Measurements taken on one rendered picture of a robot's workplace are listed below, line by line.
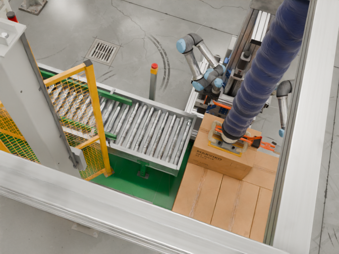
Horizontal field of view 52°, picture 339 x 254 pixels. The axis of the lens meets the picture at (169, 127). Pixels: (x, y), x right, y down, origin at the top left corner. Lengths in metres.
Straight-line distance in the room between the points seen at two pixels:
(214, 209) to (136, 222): 2.88
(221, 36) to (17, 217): 3.71
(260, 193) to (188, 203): 0.76
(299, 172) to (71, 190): 0.66
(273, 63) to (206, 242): 1.69
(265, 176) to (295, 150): 2.77
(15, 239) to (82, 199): 3.44
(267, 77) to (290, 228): 1.54
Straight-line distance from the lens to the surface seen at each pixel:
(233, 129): 3.13
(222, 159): 3.47
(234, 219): 3.68
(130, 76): 4.91
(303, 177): 1.13
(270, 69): 2.39
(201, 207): 3.63
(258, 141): 3.42
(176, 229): 0.82
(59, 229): 4.16
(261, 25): 2.91
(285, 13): 2.11
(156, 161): 3.68
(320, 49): 1.42
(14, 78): 1.50
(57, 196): 0.85
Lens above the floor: 4.01
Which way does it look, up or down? 62 degrees down
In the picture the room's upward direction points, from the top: 11 degrees clockwise
